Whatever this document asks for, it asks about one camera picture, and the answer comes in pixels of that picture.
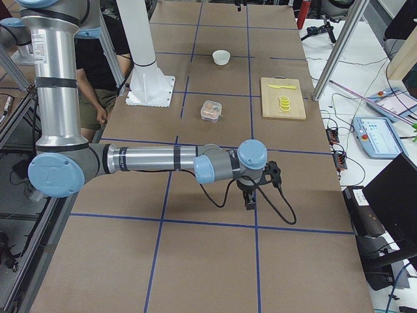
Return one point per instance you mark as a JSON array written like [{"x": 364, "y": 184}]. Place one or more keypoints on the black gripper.
[{"x": 246, "y": 188}]

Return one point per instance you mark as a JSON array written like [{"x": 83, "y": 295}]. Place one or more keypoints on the clear plastic egg box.
[{"x": 217, "y": 108}]

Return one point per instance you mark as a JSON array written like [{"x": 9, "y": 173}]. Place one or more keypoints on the black computer box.
[{"x": 363, "y": 217}]

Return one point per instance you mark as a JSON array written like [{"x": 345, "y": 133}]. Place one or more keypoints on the white round bowl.
[{"x": 221, "y": 57}]

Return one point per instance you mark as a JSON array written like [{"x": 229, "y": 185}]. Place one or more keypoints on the yellow plastic knife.
[{"x": 291, "y": 87}]

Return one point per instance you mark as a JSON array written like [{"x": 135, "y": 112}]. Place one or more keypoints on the wooden cutting board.
[{"x": 270, "y": 102}]

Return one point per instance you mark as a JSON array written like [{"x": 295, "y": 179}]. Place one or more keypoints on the lemon slice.
[{"x": 284, "y": 103}]

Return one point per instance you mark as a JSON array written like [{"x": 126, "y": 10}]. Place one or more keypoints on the blue teach pendant near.
[{"x": 377, "y": 137}]

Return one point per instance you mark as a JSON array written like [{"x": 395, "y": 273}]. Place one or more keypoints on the blue teach pendant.
[
  {"x": 397, "y": 101},
  {"x": 377, "y": 137}
]

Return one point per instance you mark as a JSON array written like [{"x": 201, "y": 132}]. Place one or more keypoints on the black monitor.
[{"x": 392, "y": 197}]

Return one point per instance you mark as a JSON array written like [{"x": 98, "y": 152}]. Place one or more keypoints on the seated person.
[{"x": 97, "y": 85}]

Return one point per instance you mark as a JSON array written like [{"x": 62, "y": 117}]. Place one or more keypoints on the blue teach pendant far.
[{"x": 397, "y": 101}]

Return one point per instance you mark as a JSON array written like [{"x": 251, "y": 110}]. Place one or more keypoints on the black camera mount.
[{"x": 271, "y": 174}]

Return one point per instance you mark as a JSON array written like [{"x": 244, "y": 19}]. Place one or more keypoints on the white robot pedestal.
[{"x": 148, "y": 85}]

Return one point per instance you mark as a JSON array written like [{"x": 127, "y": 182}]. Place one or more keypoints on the aluminium frame post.
[{"x": 349, "y": 26}]

